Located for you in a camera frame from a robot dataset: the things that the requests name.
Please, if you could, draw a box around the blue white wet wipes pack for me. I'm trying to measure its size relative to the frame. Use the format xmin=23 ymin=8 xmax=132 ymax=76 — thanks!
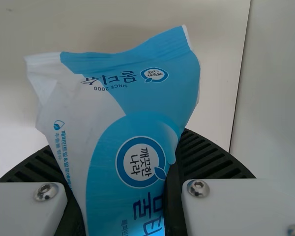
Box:
xmin=23 ymin=24 xmax=202 ymax=236

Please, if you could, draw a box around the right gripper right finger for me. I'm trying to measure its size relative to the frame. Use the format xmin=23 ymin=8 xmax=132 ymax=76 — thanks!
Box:
xmin=164 ymin=128 xmax=295 ymax=236

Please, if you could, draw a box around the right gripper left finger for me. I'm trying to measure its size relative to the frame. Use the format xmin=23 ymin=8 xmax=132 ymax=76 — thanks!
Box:
xmin=0 ymin=145 xmax=89 ymax=236

